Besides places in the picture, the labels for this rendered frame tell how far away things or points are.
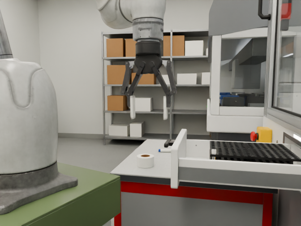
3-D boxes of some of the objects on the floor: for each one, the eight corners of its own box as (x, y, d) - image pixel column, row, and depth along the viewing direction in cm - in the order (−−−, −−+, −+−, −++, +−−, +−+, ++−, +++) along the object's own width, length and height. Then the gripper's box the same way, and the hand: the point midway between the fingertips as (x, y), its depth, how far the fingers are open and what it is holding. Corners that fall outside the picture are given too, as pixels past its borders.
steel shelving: (103, 145, 472) (101, 31, 450) (111, 139, 520) (109, 36, 498) (322, 153, 414) (332, 23, 392) (308, 146, 462) (316, 30, 440)
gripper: (107, 41, 75) (109, 119, 77) (185, 37, 70) (184, 121, 73) (116, 45, 82) (118, 116, 85) (187, 41, 77) (187, 117, 80)
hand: (148, 111), depth 78 cm, fingers open, 9 cm apart
